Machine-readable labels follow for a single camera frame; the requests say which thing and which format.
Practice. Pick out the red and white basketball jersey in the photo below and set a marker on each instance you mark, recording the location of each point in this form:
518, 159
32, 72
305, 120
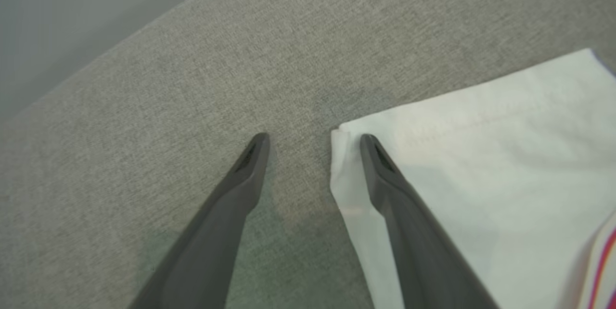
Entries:
491, 155

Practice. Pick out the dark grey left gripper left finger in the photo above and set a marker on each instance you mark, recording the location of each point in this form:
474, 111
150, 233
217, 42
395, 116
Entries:
207, 246

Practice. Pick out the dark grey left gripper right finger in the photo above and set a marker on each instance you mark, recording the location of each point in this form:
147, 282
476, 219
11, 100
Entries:
423, 256

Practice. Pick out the grey fabric padded platform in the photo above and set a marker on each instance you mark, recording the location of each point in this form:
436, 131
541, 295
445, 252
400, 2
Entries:
192, 107

